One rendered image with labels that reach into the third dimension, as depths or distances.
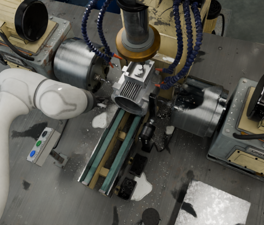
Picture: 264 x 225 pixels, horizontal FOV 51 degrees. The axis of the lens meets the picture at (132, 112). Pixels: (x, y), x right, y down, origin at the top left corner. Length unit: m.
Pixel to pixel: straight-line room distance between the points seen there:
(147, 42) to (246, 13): 2.19
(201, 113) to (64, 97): 0.61
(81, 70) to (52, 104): 0.55
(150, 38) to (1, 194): 0.73
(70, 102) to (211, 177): 0.89
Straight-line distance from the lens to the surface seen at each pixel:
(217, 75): 1.69
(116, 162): 1.34
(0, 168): 0.80
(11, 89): 0.89
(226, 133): 1.15
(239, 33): 3.00
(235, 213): 1.34
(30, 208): 1.54
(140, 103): 1.25
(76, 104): 0.83
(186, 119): 1.21
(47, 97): 0.80
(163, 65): 1.31
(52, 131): 1.28
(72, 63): 1.34
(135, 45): 1.08
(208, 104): 1.18
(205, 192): 1.32
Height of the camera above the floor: 2.21
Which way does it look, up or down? 65 degrees down
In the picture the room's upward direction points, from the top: 10 degrees counter-clockwise
